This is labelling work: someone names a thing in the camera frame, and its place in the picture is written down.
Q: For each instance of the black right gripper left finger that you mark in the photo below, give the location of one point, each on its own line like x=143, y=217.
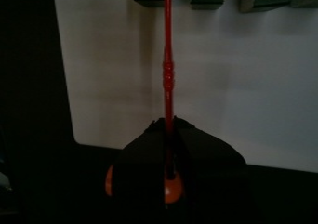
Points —
x=138, y=172

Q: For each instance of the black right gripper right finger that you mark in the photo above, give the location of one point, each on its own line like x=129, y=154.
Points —
x=211, y=178

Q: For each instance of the red toy knife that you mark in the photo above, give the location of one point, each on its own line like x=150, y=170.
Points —
x=167, y=72

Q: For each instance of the white cutting board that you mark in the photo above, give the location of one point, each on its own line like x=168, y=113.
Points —
x=256, y=88

